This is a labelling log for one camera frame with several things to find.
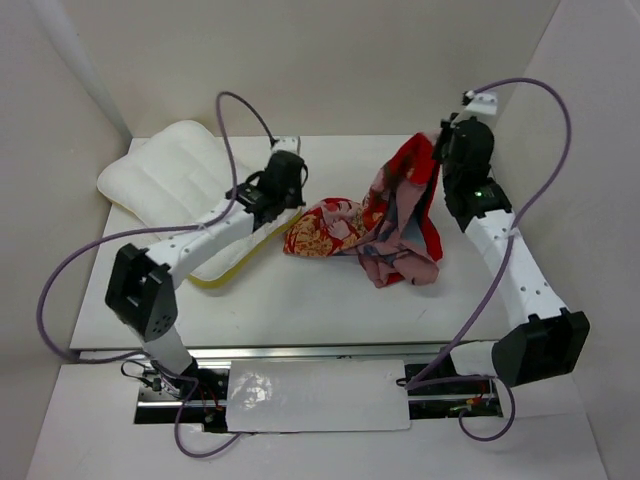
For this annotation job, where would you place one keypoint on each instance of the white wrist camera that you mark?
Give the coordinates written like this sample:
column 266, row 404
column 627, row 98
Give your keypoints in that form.
column 286, row 143
column 480, row 103

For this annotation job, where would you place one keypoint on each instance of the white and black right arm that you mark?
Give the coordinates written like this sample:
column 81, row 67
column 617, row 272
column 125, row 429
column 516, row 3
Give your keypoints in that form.
column 546, row 338

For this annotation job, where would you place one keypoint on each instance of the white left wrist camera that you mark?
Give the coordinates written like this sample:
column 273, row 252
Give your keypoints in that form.
column 286, row 143

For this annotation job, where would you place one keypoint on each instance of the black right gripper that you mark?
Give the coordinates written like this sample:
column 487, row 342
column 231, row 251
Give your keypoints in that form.
column 448, row 130

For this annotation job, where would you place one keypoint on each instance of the aluminium table edge rail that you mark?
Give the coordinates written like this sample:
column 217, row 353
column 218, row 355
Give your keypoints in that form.
column 412, row 349

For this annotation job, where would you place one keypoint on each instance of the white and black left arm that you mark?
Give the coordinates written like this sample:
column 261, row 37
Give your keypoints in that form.
column 142, row 287

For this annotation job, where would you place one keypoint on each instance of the white pillow with yellow edge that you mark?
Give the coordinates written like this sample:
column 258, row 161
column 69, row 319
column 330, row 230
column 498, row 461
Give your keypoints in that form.
column 175, row 178

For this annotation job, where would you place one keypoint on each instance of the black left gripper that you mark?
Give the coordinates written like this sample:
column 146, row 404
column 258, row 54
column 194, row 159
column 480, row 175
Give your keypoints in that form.
column 296, row 199

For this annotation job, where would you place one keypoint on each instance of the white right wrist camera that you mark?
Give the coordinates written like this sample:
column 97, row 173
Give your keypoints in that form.
column 480, row 103

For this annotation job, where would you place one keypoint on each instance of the white glossy cover plate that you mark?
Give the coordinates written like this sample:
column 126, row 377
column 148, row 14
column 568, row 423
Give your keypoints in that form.
column 316, row 396

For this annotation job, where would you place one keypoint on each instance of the red and pink patterned pillowcase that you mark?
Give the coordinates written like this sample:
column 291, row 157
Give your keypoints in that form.
column 389, row 231

